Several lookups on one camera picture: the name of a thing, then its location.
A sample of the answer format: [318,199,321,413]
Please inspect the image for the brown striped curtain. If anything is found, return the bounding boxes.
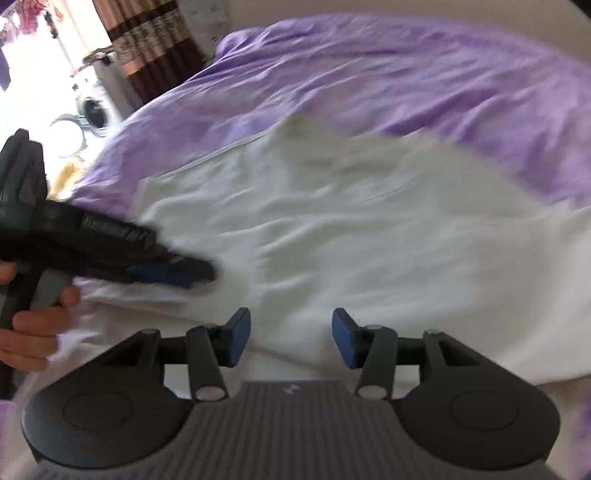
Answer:
[91,0,208,112]

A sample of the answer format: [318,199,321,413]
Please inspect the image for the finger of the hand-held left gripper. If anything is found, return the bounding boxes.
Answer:
[124,251,217,291]

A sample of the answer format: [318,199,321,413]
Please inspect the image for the white washing machine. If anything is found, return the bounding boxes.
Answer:
[69,52,139,139]

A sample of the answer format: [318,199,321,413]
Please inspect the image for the hanging clothes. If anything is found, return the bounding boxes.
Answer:
[0,0,75,90]

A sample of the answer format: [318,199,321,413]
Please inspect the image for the purple bed sheet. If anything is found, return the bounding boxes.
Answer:
[0,13,591,480]

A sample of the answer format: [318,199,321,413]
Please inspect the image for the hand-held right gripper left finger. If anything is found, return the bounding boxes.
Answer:
[102,307,252,400]

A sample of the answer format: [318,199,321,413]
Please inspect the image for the white printed t-shirt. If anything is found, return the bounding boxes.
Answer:
[28,113,591,416]

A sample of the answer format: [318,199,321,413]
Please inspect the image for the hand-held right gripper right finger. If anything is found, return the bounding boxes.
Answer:
[332,308,481,400]

